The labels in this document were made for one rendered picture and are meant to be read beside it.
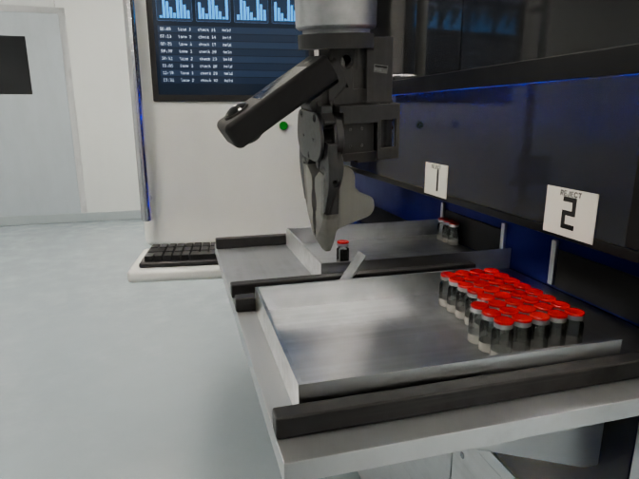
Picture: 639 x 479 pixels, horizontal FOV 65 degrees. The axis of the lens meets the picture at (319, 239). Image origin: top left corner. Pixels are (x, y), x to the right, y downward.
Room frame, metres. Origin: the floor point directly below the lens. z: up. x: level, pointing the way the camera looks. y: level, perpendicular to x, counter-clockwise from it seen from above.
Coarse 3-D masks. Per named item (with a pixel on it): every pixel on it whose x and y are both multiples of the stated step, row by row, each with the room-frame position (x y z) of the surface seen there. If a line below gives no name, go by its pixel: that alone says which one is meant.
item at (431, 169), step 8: (432, 168) 0.95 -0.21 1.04; (440, 168) 0.92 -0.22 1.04; (432, 176) 0.95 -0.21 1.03; (440, 176) 0.92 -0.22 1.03; (424, 184) 0.98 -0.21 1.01; (432, 184) 0.95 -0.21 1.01; (440, 184) 0.92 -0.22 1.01; (424, 192) 0.98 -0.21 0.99; (432, 192) 0.95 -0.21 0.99; (440, 192) 0.92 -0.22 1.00
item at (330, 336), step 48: (288, 288) 0.65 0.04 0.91; (336, 288) 0.66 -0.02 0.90; (384, 288) 0.68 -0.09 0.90; (432, 288) 0.70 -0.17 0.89; (288, 336) 0.55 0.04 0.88; (336, 336) 0.55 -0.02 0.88; (384, 336) 0.55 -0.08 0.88; (432, 336) 0.55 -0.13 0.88; (288, 384) 0.43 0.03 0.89; (336, 384) 0.40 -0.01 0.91; (384, 384) 0.41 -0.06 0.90
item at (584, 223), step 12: (552, 192) 0.64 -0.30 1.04; (564, 192) 0.62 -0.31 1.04; (576, 192) 0.60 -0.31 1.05; (588, 192) 0.59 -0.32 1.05; (552, 204) 0.64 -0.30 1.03; (564, 204) 0.62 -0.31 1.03; (576, 204) 0.60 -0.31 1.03; (588, 204) 0.59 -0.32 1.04; (552, 216) 0.64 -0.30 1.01; (576, 216) 0.60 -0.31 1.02; (588, 216) 0.58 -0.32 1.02; (552, 228) 0.64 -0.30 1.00; (576, 228) 0.60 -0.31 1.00; (588, 228) 0.58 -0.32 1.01; (588, 240) 0.58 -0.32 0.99
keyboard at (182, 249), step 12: (156, 252) 1.13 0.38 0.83; (168, 252) 1.13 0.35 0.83; (180, 252) 1.13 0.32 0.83; (192, 252) 1.13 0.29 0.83; (204, 252) 1.12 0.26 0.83; (144, 264) 1.08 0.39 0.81; (156, 264) 1.08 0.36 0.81; (168, 264) 1.08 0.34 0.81; (180, 264) 1.09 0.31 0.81; (192, 264) 1.09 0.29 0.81; (204, 264) 1.10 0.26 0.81; (216, 264) 1.10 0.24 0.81
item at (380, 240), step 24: (288, 240) 0.97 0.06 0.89; (312, 240) 1.01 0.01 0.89; (336, 240) 1.02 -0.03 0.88; (360, 240) 1.02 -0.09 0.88; (384, 240) 1.02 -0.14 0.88; (408, 240) 1.02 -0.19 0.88; (432, 240) 1.02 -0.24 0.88; (312, 264) 0.80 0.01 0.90; (336, 264) 0.75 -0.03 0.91; (384, 264) 0.77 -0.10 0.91; (408, 264) 0.79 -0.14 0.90; (480, 264) 0.82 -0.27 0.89; (504, 264) 0.83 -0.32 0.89
